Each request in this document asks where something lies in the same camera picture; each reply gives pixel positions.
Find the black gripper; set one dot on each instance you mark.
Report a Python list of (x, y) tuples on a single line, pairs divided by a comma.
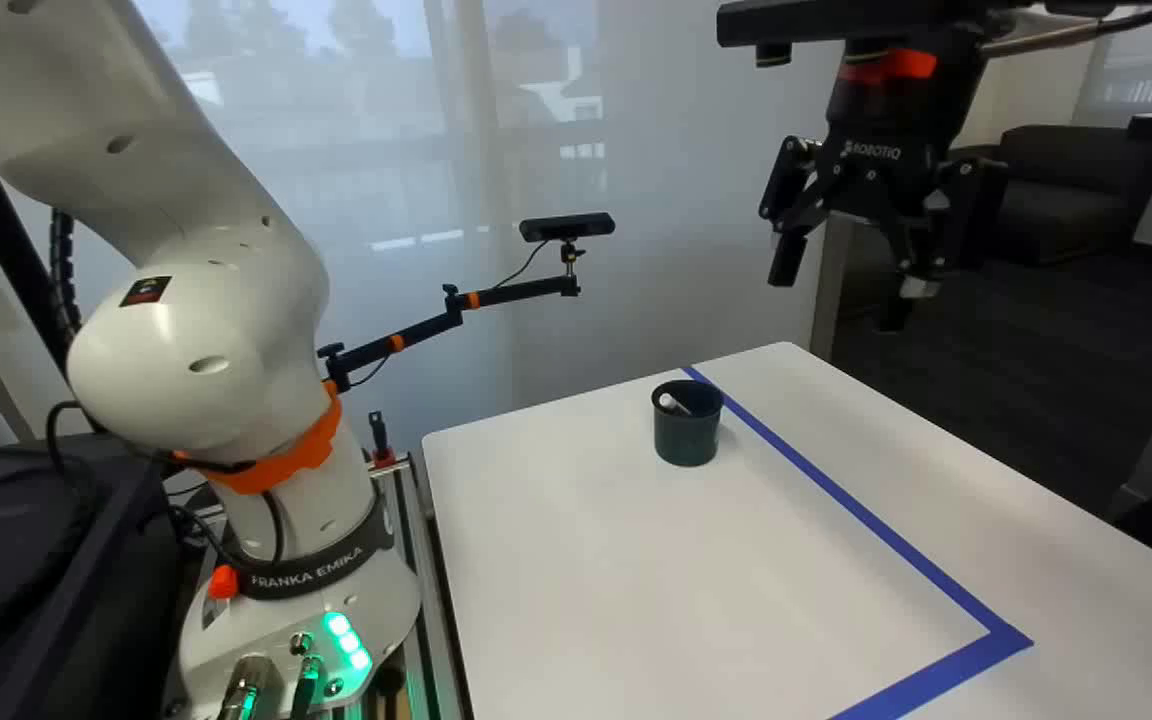
[(894, 146)]

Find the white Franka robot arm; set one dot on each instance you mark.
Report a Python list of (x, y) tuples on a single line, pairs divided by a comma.
[(189, 363)]

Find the dark speckled enamel mug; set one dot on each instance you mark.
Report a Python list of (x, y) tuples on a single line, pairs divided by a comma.
[(684, 437)]

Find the blue tape line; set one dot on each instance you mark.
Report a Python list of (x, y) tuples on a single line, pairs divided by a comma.
[(869, 523)]

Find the dark sofa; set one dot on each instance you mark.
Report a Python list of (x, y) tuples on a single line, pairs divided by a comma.
[(1071, 185)]

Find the white sheer curtain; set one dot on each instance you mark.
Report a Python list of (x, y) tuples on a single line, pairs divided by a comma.
[(470, 160)]

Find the black bag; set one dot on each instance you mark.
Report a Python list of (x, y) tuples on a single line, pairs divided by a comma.
[(29, 587)]

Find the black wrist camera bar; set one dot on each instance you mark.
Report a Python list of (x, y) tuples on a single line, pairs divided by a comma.
[(788, 21)]

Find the black stereo camera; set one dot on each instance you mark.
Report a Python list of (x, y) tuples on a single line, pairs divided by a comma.
[(571, 227)]

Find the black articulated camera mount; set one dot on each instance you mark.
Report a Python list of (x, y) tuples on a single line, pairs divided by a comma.
[(457, 310)]

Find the aluminium frame rail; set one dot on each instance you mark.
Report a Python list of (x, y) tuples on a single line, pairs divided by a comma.
[(424, 602)]

